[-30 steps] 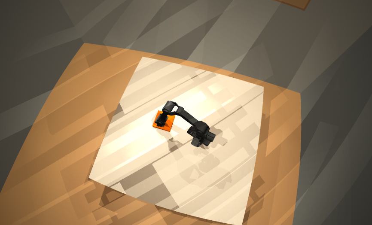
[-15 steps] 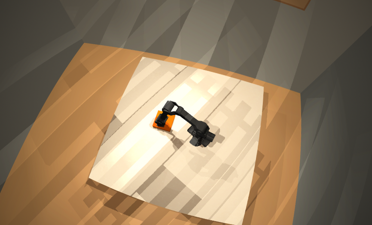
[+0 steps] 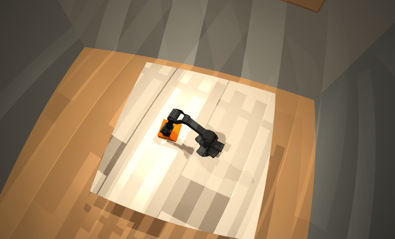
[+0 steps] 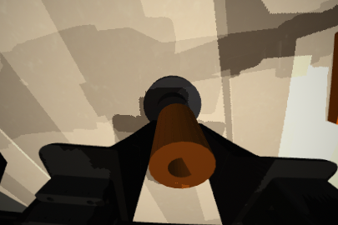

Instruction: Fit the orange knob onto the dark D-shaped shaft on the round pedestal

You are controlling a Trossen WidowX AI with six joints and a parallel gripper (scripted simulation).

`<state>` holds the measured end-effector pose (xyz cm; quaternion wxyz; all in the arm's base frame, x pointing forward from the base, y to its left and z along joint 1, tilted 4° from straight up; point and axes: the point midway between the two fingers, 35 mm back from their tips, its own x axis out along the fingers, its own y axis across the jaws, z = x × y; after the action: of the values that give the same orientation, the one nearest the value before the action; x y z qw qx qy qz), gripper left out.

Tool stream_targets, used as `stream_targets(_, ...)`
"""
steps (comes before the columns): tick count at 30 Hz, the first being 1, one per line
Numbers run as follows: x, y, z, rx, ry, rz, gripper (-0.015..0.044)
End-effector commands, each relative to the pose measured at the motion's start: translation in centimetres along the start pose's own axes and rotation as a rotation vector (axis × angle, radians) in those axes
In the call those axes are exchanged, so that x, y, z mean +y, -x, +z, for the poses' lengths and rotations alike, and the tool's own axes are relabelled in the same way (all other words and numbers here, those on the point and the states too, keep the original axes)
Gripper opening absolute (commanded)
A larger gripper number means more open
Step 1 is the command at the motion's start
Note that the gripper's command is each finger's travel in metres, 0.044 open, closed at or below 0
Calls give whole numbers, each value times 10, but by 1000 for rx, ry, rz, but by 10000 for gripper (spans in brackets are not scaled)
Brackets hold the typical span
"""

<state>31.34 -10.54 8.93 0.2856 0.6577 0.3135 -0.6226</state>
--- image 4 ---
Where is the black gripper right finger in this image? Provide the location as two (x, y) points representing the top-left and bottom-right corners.
(199, 123), (338, 225)

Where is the orange knob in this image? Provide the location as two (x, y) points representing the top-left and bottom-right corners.
(149, 103), (216, 188)

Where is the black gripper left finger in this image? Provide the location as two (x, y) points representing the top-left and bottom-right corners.
(39, 120), (157, 222)

